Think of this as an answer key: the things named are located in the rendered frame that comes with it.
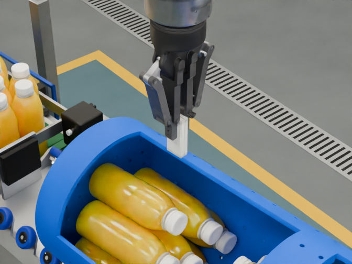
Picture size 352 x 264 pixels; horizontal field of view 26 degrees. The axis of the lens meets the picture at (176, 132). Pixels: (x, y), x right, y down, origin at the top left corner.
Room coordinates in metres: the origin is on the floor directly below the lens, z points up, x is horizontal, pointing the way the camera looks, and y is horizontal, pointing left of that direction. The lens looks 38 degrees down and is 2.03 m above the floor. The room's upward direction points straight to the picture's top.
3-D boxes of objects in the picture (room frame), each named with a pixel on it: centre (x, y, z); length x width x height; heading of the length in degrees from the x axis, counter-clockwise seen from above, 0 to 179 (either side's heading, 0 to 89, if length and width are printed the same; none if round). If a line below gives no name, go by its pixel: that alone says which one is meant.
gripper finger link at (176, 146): (0.89, 0.00, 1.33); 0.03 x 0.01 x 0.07; 46
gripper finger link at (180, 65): (0.88, 0.01, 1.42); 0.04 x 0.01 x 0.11; 46
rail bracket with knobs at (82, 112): (1.38, 0.22, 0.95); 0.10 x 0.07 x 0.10; 136
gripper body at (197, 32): (0.89, 0.00, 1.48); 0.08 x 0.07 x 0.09; 136
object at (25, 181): (1.21, 0.32, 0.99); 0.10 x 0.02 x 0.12; 136
